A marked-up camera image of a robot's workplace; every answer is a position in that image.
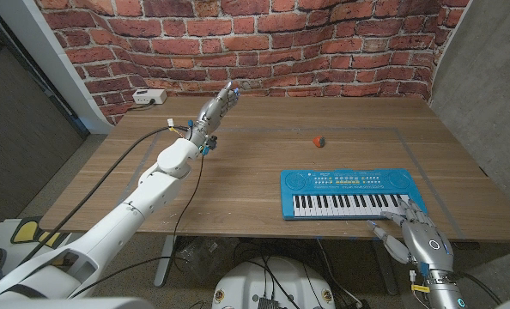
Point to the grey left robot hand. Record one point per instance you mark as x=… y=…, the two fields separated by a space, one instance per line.
x=212 y=113

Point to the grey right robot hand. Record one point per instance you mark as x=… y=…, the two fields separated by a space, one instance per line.
x=426 y=244

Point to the blue toy piano keyboard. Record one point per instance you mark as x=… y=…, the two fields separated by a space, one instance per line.
x=306 y=184

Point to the black box on robot base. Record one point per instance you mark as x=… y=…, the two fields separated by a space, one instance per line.
x=268 y=303

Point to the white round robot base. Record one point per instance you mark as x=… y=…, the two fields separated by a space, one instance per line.
x=246 y=283

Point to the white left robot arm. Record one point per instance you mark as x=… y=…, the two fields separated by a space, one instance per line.
x=126 y=214

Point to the red toy strawberry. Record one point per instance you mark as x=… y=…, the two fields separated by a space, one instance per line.
x=318 y=141

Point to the grey table leg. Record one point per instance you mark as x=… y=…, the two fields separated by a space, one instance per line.
x=165 y=262
x=386 y=274

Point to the white power strip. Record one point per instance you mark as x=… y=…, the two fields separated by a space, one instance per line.
x=149 y=96

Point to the red brick printed backdrop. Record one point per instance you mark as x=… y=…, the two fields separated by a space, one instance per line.
x=255 y=43

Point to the clear plastic bag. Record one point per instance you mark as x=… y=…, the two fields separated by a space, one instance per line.
x=203 y=257

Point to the dark grey door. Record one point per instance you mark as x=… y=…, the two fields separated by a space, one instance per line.
x=19 y=129

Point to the white platform with yellow marks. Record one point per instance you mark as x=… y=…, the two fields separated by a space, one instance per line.
x=32 y=232

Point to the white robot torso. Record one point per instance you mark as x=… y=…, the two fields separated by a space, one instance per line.
x=66 y=304

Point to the white door frame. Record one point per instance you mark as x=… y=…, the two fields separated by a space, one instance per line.
x=44 y=56

